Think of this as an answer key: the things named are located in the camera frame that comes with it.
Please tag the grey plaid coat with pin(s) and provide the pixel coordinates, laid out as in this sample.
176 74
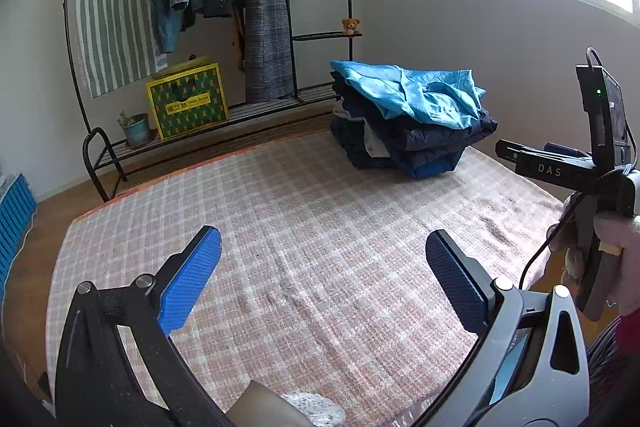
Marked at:
267 7

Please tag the blue ribbed mat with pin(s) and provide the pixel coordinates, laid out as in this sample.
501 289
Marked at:
15 227

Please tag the person's striped trouser leg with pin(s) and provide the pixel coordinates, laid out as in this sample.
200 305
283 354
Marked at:
602 359

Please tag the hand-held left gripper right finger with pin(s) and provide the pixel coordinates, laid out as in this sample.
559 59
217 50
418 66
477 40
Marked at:
452 282

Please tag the person's right hand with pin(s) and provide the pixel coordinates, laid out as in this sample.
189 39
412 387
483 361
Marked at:
627 267

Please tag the black metal clothes rack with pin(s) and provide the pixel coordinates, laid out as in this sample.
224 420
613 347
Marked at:
290 7

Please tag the small teddy bear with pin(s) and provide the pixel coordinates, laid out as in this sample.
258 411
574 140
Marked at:
351 26

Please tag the person's right forearm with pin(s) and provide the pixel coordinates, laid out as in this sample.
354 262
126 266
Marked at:
630 337

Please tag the blue striped work coat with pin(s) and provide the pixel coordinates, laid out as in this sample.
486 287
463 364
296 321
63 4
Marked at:
425 97

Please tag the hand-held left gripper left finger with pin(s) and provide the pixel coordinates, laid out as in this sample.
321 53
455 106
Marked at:
192 277

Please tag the green striped wall hanging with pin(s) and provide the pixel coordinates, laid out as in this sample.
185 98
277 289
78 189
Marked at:
115 22

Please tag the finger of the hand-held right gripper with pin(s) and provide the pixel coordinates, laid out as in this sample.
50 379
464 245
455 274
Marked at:
506 149
565 149

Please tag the small potted plant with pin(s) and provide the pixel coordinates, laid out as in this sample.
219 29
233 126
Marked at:
136 131

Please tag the white knitted cloth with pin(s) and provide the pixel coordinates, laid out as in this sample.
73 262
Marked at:
315 409

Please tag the pile of dark folded clothes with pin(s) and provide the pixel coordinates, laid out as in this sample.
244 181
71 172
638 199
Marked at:
400 147

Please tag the yellow green patterned box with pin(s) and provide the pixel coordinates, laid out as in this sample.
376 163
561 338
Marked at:
190 104

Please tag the pink checked blanket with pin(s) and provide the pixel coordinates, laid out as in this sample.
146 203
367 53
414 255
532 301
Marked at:
310 232

